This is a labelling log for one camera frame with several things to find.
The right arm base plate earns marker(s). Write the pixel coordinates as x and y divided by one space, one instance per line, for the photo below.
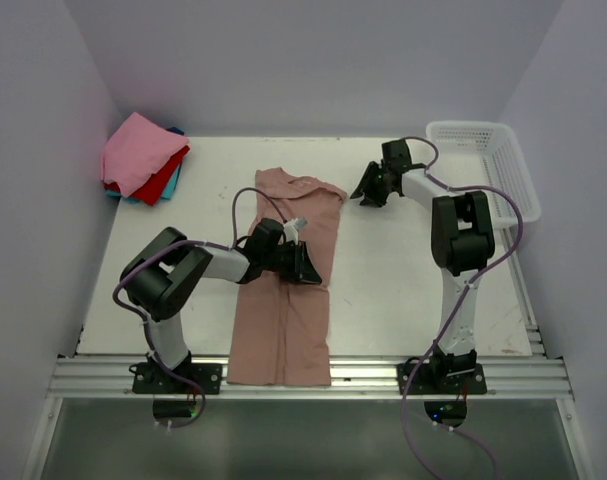
449 375

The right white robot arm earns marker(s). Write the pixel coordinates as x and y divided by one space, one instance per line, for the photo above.
462 244

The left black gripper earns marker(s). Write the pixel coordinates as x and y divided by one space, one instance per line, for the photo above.
302 269

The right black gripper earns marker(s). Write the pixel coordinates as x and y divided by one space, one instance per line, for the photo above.
371 198

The dusty pink printed t shirt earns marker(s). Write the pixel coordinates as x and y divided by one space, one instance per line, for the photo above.
280 329

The white plastic basket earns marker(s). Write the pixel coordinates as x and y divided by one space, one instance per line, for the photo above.
487 154

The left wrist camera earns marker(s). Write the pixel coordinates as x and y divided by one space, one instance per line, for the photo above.
292 229

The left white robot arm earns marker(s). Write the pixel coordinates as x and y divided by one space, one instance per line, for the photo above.
159 281

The red t shirt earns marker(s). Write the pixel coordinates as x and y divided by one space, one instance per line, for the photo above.
144 175

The teal t shirt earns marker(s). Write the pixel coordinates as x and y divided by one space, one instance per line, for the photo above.
162 185

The aluminium mounting rail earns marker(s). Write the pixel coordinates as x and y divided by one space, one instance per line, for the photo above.
352 378

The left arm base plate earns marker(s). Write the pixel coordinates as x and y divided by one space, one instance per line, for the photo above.
149 378

